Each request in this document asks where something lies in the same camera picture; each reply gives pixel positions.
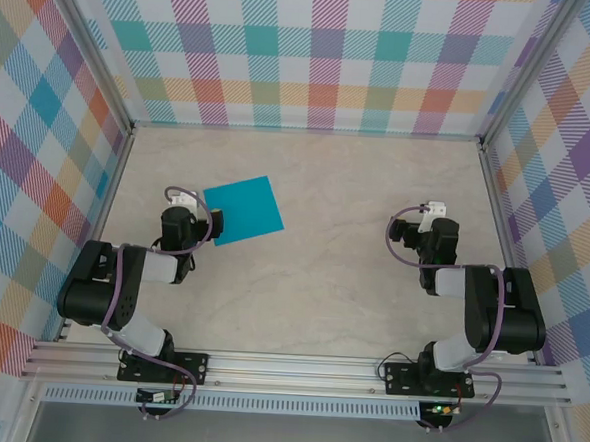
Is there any blue paper sheet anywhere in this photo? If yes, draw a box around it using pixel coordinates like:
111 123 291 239
198 171 289 252

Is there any small circuit board green light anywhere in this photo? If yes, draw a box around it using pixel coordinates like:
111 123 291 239
425 401 460 417

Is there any small circuit board white label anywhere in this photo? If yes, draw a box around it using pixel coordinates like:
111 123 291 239
135 387 181 406

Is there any grey metal panel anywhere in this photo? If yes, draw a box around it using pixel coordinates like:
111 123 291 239
25 398 564 442

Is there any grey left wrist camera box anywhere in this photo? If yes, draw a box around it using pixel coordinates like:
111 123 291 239
169 187 199 208

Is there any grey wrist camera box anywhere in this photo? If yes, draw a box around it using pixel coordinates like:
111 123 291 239
421 199 449 220
169 187 199 208

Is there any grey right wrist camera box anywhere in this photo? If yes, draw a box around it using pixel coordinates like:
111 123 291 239
421 199 449 220

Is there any aluminium table edge rail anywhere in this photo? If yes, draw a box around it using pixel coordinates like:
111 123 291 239
130 114 485 148
466 141 554 367
54 119 138 347

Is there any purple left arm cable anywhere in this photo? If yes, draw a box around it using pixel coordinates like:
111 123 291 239
95 182 216 423

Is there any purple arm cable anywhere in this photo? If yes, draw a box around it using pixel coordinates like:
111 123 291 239
372 202 515 438
95 182 216 423

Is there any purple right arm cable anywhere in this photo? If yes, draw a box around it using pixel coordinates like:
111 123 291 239
372 202 515 438

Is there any thin black wire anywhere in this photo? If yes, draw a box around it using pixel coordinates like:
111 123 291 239
374 358 421 385

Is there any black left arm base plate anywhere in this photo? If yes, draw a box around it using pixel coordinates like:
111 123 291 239
116 347 212 387

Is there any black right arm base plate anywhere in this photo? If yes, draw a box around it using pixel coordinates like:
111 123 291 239
382 360 477 401

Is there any long aluminium mounting rail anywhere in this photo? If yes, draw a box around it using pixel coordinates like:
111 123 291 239
19 333 576 412

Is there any slotted grey cable duct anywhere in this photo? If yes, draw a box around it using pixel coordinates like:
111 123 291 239
38 378 423 425

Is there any aluminium frame post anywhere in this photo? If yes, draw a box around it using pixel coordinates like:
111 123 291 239
478 0 590 154
29 0 143 135

